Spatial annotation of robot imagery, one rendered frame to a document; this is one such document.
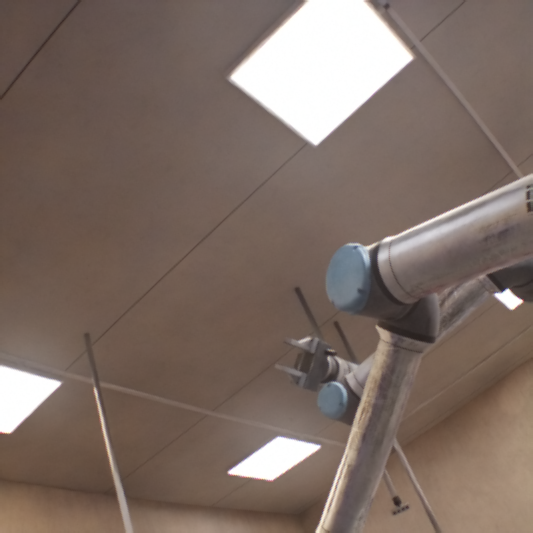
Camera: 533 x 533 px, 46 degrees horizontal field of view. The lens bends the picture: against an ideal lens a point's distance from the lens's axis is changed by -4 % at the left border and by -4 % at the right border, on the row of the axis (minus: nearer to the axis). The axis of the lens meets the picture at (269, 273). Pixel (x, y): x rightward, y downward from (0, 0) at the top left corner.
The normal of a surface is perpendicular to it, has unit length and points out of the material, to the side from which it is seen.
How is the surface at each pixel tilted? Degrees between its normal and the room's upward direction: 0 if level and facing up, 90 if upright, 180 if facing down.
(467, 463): 90
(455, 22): 180
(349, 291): 87
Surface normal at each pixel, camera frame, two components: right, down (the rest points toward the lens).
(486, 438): -0.62, -0.33
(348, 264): -0.85, -0.14
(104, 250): 0.33, 0.72
